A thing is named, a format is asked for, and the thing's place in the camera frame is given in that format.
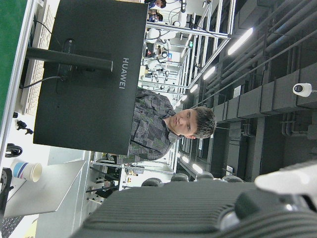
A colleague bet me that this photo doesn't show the black round mount part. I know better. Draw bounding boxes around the black round mount part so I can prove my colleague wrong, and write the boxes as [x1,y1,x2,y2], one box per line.
[0,167,13,216]

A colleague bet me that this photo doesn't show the black monitor stand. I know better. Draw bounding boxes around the black monitor stand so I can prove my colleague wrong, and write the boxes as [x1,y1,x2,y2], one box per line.
[24,47,113,72]

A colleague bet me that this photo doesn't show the aluminium workcell racks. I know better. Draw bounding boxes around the aluminium workcell racks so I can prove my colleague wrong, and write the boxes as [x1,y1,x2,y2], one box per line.
[145,0,236,92]

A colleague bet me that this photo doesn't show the silver laptop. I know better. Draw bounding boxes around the silver laptop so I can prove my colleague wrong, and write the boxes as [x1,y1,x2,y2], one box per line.
[2,160,87,218]

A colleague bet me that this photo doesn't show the white security camera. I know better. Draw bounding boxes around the white security camera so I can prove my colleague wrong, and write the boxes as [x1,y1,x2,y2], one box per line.
[292,82,313,97]

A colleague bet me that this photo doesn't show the person in patterned shirt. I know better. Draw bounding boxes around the person in patterned shirt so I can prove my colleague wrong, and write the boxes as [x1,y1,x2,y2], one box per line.
[116,88,217,164]

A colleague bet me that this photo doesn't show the black coiled cable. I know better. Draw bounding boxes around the black coiled cable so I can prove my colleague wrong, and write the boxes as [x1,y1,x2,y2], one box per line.
[4,142,23,158]

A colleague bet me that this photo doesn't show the black Huawei monitor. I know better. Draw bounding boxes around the black Huawei monitor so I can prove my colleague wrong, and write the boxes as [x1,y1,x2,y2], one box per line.
[33,0,149,156]

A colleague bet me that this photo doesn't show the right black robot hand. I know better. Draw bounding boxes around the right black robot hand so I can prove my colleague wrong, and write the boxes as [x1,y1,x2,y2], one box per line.
[70,161,317,238]

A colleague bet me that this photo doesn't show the black monitor cable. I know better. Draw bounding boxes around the black monitor cable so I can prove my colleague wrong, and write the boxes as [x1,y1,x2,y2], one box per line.
[19,75,64,89]

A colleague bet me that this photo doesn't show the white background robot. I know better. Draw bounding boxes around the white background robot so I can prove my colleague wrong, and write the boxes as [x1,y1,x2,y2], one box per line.
[146,27,179,42]

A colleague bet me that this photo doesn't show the white keyboard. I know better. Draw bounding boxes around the white keyboard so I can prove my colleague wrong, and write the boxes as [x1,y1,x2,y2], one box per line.
[20,0,53,116]

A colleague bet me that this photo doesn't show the paper cup blue stripes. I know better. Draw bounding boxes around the paper cup blue stripes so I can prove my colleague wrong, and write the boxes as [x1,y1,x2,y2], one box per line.
[10,160,43,183]

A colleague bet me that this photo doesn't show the green conveyor belt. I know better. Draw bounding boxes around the green conveyor belt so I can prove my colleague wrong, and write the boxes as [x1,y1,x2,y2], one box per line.
[0,0,28,127]

